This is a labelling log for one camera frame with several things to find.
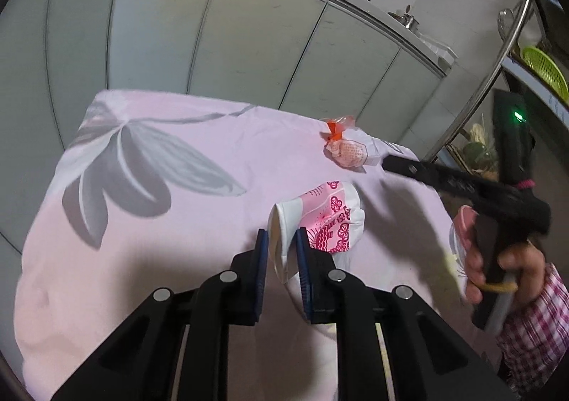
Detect green melon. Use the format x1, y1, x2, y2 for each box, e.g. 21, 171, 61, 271
462, 141, 487, 166

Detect orange white snack wrapper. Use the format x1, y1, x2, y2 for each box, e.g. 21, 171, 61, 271
322, 116, 381, 171

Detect plaid sleeve forearm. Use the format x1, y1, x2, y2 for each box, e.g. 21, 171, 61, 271
497, 263, 568, 400

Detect pink white paper cup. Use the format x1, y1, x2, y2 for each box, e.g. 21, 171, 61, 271
268, 181, 366, 284

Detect steel kettle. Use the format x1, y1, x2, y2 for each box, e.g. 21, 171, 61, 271
389, 5, 420, 33

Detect metal storage rack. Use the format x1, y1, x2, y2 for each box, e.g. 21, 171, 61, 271
424, 0, 568, 172

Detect green plastic colander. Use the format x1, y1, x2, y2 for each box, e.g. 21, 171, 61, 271
522, 46, 568, 102

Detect kitchen counter cabinets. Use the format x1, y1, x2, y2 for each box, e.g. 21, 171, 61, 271
1, 0, 445, 249

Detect white tray on counter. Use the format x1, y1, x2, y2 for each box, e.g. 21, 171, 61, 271
419, 33, 458, 68

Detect person's right hand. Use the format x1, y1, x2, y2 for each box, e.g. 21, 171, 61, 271
452, 203, 547, 306

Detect pink floral tablecloth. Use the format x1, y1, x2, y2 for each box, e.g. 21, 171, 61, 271
15, 90, 500, 400

